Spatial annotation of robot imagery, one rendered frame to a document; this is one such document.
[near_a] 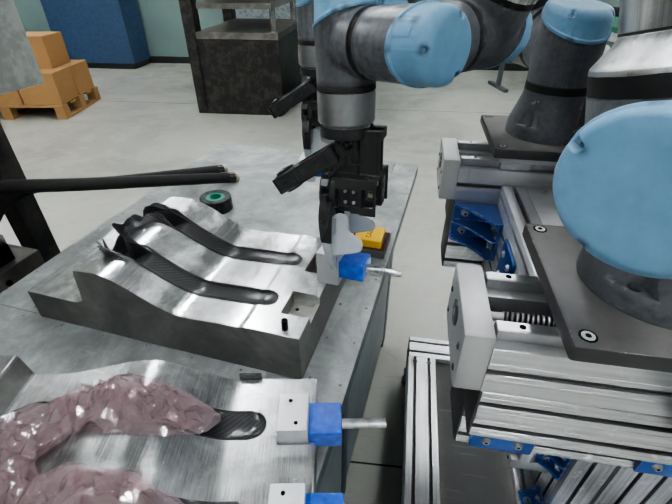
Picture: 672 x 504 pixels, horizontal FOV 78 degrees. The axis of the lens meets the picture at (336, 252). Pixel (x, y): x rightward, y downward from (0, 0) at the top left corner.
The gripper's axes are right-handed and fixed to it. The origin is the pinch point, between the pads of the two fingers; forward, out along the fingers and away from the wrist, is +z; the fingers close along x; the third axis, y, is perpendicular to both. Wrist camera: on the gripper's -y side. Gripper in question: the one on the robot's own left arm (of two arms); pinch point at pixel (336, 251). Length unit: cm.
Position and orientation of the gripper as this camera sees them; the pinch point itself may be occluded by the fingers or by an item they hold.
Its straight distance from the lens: 65.3
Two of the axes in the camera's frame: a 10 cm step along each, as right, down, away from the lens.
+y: 9.4, 1.5, -3.1
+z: 0.3, 8.6, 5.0
